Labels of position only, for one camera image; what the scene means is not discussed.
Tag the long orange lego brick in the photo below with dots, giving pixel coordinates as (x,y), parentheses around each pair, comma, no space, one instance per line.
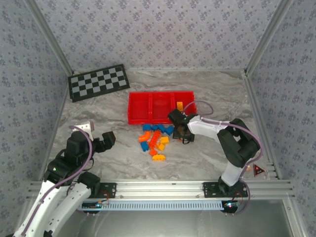
(155,139)

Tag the long yellow lego brick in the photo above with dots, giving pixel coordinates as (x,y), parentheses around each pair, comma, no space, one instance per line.
(159,157)

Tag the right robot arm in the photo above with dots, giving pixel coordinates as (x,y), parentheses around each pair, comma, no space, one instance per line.
(232,172)

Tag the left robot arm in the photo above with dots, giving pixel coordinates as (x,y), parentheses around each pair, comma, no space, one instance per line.
(32,209)

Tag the small orange lego brick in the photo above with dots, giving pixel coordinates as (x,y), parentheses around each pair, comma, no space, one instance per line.
(153,152)

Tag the black grey checkerboard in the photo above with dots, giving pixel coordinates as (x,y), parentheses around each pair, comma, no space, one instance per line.
(98,82)

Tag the small circuit board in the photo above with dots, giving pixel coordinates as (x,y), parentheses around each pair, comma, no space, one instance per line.
(230,205)
(95,205)

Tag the red triangle warning sticker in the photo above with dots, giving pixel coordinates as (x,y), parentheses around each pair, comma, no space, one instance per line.
(258,170)

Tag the aluminium side rail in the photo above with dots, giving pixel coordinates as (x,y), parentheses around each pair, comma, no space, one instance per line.
(261,123)
(57,123)

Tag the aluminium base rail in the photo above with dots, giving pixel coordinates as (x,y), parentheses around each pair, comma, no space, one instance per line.
(160,188)

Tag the aluminium frame post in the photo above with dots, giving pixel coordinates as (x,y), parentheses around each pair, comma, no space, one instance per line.
(51,37)
(266,37)

